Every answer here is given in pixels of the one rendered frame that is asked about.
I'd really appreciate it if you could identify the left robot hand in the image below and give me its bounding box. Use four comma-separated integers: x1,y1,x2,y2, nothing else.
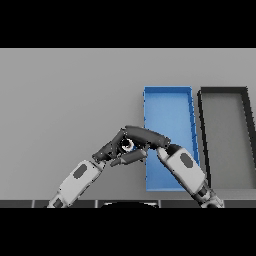
91,127,148,168

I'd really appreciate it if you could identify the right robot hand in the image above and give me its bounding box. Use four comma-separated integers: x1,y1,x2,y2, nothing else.
124,125,172,150

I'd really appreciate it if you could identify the blue bin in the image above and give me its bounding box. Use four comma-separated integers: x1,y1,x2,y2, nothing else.
142,86,201,192

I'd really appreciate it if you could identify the dark grey bin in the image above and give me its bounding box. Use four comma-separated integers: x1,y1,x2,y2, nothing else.
197,86,256,190

